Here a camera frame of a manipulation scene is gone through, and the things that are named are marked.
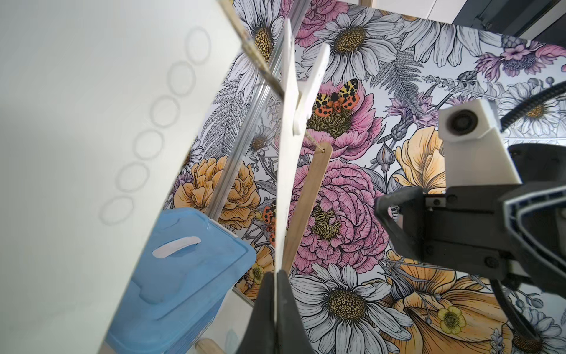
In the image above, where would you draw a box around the right wooden post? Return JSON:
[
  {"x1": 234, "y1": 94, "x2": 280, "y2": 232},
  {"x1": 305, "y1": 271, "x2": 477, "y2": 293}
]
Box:
[{"x1": 282, "y1": 142, "x2": 333, "y2": 275}]

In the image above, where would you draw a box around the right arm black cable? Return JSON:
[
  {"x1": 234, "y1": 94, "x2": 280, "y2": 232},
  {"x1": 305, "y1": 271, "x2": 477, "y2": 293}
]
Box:
[{"x1": 488, "y1": 79, "x2": 566, "y2": 342}]

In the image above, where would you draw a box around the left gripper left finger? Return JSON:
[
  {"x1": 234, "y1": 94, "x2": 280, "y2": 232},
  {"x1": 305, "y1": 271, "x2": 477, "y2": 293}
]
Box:
[{"x1": 236, "y1": 273, "x2": 277, "y2": 354}]

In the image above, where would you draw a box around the blue lidded storage box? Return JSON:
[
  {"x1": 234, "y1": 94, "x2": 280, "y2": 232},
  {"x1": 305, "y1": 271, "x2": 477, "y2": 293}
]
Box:
[{"x1": 106, "y1": 208, "x2": 256, "y2": 353}]

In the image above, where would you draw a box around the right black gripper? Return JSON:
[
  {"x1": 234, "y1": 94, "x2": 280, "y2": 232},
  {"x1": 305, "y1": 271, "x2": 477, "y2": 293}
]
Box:
[{"x1": 374, "y1": 144, "x2": 565, "y2": 296}]

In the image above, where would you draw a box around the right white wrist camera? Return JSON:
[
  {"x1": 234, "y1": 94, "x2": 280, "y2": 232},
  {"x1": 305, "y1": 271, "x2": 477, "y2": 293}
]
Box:
[{"x1": 439, "y1": 99, "x2": 522, "y2": 188}]

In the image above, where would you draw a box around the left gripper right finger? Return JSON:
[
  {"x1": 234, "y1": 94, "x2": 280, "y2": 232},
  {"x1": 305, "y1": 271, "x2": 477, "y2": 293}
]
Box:
[{"x1": 276, "y1": 270, "x2": 315, "y2": 354}]

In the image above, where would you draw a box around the white postcard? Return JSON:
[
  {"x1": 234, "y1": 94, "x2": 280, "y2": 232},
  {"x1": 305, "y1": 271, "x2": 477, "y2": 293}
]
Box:
[
  {"x1": 273, "y1": 17, "x2": 310, "y2": 324},
  {"x1": 1, "y1": 1, "x2": 240, "y2": 353}
]

